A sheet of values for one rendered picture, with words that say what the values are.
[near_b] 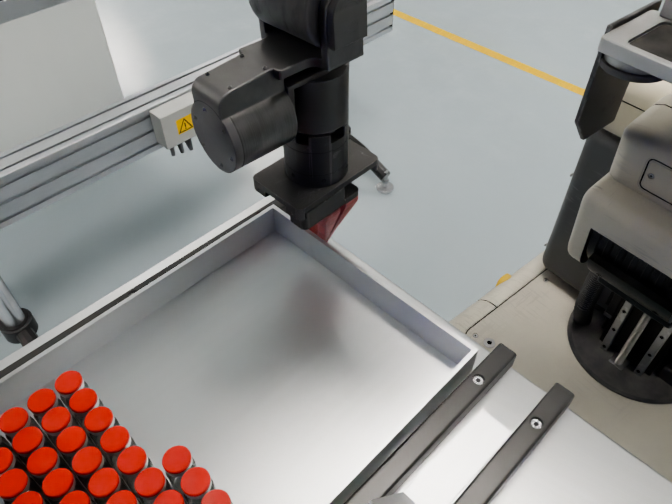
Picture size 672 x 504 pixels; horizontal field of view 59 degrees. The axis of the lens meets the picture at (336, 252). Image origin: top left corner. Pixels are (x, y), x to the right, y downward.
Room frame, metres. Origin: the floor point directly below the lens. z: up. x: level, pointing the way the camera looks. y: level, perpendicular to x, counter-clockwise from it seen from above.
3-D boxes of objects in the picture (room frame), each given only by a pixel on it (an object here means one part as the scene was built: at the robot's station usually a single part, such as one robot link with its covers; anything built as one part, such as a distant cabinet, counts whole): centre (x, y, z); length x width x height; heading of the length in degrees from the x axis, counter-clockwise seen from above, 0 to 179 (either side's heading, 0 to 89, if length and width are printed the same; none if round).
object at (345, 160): (0.43, 0.02, 1.01); 0.10 x 0.07 x 0.07; 135
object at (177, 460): (0.18, 0.11, 0.90); 0.02 x 0.02 x 0.05
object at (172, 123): (1.22, 0.38, 0.50); 0.12 x 0.05 x 0.09; 135
